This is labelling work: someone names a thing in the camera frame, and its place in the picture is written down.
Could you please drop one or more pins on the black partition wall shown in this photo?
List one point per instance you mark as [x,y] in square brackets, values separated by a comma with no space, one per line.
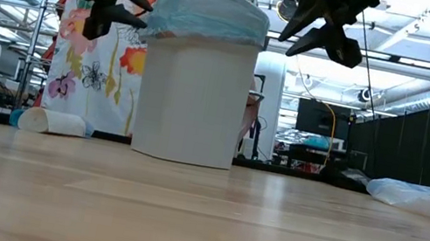
[406,145]

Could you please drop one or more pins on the blue trash bag roll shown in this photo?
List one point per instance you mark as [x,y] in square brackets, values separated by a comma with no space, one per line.
[15,117]

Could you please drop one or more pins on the floral print curtain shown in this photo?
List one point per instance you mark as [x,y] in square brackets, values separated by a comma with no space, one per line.
[90,72]

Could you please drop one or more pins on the white paper towel roll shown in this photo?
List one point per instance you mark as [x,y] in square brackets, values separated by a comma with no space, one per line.
[52,123]

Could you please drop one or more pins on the blue plastic trash bag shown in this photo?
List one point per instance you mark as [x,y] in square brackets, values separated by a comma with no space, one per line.
[207,10]

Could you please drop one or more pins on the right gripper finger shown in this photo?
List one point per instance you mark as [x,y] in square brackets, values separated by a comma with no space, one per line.
[307,14]
[334,46]

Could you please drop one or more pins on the pink hanging cloth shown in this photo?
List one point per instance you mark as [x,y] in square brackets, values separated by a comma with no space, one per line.
[251,122]

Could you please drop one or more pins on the white plastic trash bin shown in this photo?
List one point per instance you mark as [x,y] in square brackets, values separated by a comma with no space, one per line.
[193,103]

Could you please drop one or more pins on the black monitor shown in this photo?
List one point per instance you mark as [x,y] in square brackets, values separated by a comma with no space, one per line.
[322,118]

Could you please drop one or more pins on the metal rolling rack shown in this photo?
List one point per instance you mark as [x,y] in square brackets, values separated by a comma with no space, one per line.
[30,61]

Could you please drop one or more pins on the thin black slanted pole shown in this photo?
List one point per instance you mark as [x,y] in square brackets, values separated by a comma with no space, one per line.
[369,65]

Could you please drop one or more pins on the white plastic trash bag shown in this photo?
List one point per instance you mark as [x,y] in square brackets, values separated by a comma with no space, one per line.
[427,202]

